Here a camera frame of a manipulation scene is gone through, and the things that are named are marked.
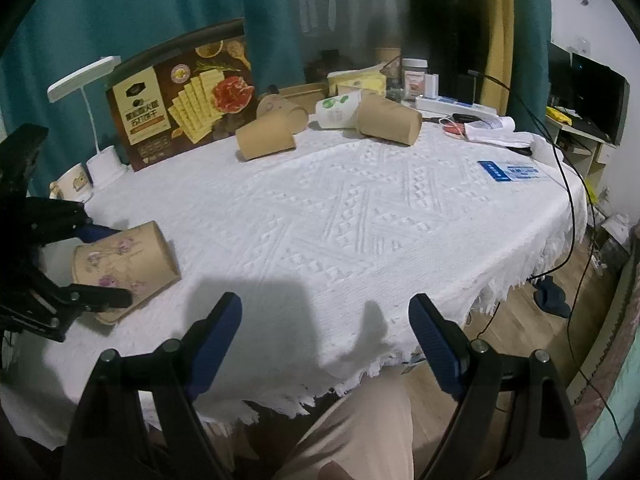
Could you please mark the floral kraft paper cup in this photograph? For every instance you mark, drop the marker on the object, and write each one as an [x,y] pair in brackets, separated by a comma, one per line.
[137,259]

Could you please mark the kraft paper cup right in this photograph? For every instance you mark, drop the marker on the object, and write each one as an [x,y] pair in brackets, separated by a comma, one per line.
[381,118]

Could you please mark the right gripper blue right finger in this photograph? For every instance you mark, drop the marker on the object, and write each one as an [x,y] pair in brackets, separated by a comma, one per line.
[541,439]

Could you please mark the white green-print paper cup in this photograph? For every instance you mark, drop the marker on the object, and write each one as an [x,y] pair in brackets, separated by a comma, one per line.
[339,112]

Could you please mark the yellow curtain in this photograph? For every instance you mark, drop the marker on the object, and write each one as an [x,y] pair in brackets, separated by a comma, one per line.
[500,39]

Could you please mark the white power strip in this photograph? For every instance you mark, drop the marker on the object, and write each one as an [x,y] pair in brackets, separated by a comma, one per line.
[446,106]

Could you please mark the brown cracker box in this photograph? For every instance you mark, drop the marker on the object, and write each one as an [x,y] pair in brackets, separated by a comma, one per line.
[193,97]

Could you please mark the beige trouser leg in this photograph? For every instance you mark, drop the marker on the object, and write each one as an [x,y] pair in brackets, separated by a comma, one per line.
[365,434]

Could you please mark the white papers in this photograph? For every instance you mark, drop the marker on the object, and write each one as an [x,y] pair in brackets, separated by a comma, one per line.
[497,131]

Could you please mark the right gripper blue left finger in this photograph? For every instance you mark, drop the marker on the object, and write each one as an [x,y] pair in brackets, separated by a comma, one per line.
[135,418]

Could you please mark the white desk lamp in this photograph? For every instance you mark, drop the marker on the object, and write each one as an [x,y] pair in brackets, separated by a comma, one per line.
[104,167]

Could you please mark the clear jar white lid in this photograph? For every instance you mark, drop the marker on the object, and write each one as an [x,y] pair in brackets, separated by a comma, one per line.
[413,77]

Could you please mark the teal curtain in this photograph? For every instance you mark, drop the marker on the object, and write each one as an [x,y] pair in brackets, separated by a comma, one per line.
[60,36]

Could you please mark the white knitted tablecloth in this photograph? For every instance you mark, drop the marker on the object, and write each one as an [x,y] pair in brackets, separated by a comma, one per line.
[325,245]

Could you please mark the kraft paper cup left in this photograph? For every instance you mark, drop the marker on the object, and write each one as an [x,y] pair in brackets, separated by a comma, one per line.
[271,133]

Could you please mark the kraft cup with drawing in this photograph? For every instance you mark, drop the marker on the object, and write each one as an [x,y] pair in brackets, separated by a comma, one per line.
[277,103]

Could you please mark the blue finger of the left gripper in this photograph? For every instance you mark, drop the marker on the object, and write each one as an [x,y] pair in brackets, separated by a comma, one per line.
[90,298]
[57,220]

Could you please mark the blue white card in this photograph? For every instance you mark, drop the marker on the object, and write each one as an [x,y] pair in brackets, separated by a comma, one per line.
[510,172]

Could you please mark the yellow box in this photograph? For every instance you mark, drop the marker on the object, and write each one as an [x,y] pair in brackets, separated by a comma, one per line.
[372,80]

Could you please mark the white cartoon mug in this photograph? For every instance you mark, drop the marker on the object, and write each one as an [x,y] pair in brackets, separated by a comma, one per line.
[74,185]

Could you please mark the black monitor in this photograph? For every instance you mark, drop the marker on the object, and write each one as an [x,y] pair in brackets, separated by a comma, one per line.
[600,98]

